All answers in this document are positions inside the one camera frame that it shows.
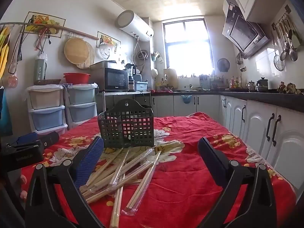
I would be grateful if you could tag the white lower cabinets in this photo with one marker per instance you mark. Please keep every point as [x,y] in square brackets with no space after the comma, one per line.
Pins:
[275,134]

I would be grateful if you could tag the pastel drawer tower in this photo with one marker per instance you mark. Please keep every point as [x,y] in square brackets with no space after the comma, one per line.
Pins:
[80,103]
[46,109]

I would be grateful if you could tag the white water heater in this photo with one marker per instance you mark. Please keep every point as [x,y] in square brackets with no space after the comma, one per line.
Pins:
[132,24]

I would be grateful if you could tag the small wall fan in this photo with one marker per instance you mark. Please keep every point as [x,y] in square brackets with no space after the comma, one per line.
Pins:
[223,65]

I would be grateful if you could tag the kitchen window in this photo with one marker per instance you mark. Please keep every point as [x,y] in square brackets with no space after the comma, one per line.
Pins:
[188,48]

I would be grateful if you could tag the hanging ladles and strainers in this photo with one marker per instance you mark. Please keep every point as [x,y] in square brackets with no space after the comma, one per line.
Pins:
[286,41]

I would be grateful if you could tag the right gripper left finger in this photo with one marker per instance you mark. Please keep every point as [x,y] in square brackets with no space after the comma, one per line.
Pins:
[43,207]

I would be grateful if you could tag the black plastic utensil basket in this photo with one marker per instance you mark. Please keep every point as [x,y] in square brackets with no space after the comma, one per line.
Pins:
[127,124]

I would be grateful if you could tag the left pastel drawer tower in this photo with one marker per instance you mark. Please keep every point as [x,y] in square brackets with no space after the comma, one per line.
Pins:
[46,109]

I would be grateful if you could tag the wooden chopstick pair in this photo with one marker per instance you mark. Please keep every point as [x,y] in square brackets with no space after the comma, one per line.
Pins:
[114,222]
[137,197]
[96,174]

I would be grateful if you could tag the black range hood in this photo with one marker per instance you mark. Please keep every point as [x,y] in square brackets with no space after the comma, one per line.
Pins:
[248,37]

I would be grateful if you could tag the fruit wall picture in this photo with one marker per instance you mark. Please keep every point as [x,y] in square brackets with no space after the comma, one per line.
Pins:
[40,22]

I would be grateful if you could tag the red plastic basin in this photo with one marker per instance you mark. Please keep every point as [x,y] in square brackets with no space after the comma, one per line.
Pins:
[77,78]

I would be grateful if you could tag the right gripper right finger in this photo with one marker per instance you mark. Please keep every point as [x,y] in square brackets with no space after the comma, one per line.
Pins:
[258,205]

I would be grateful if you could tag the right pastel drawer tower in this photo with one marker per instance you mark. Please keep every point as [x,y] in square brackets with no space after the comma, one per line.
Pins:
[80,103]

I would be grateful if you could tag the metal kettle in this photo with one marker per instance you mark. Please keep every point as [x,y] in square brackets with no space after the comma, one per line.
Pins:
[262,85]

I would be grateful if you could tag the round bamboo tray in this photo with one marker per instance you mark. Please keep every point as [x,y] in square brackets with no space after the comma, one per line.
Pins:
[76,51]

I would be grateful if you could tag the black microwave oven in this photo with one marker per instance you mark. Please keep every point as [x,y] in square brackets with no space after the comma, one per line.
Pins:
[109,79]

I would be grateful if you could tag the red floral tablecloth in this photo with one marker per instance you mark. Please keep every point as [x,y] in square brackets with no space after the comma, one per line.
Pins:
[182,190]

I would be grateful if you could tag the wooden chopstick pair on cloth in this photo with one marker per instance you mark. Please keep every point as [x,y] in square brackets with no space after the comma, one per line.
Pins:
[96,174]

